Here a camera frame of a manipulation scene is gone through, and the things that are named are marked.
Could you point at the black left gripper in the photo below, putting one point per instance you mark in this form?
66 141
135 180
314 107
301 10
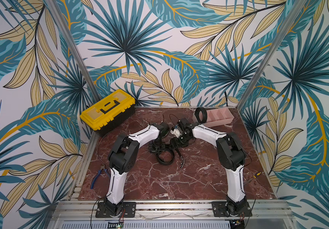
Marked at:
152 150

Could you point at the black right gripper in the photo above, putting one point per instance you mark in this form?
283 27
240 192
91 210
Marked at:
180 140

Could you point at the long black leather belt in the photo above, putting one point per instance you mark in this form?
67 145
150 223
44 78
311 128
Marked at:
166 155

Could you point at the black belt with buckle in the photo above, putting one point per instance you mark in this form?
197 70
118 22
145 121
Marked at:
201 115

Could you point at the pink plastic divided organizer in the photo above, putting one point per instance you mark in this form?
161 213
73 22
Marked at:
217 117

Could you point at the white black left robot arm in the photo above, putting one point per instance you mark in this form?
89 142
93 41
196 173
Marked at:
123 157

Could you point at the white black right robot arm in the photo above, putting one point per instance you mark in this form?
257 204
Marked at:
230 153

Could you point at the yellow black toolbox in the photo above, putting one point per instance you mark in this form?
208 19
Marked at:
109 113

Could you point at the yellow black screwdriver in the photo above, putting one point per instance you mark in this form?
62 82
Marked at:
256 175

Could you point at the blue handled pliers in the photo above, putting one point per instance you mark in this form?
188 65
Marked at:
100 172

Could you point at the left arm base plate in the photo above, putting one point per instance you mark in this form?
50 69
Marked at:
108 210

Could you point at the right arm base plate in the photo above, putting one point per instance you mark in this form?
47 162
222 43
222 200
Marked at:
231 209

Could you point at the aluminium front rail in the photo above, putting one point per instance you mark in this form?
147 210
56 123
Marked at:
174 214

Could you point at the right corner aluminium post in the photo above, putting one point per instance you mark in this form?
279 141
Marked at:
297 7

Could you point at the corner aluminium post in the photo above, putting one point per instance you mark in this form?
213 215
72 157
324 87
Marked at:
58 17
297 7

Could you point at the left corner aluminium post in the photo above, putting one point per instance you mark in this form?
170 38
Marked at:
58 17

